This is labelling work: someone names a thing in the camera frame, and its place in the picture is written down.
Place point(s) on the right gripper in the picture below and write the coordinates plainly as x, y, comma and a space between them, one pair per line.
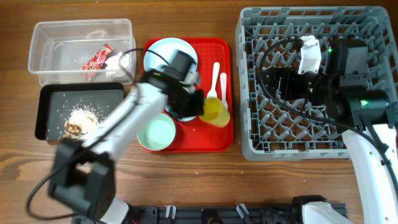
290, 75

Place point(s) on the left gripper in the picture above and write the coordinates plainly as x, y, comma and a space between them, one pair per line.
198, 109

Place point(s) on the yellow plastic cup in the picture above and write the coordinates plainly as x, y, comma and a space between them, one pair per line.
215, 113

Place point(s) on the light green bowl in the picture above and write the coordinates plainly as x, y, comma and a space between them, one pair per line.
158, 134

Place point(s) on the white napkin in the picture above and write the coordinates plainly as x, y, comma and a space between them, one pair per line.
112, 63

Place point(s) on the red snack wrapper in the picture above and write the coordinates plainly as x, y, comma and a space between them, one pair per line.
96, 62

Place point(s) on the rice and food scraps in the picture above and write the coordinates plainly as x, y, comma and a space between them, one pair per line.
79, 122

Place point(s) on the light blue bowl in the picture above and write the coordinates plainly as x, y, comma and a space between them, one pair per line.
184, 119

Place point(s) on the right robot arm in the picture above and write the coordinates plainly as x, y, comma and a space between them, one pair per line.
367, 118

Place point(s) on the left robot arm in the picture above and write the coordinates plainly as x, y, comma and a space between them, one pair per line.
83, 177

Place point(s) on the grey dishwasher rack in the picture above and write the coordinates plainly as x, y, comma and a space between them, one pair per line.
270, 133

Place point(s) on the black waste tray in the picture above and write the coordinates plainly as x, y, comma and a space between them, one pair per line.
57, 103

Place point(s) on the clear plastic waste bin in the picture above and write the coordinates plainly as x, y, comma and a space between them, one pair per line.
59, 49

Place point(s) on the white plastic spoon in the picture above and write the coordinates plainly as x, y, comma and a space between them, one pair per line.
215, 72

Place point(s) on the white plastic fork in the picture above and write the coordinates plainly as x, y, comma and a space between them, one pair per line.
223, 80

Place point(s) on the red serving tray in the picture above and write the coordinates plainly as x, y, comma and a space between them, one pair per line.
196, 135

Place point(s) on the light blue plate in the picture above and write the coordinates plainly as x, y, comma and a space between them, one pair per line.
167, 48

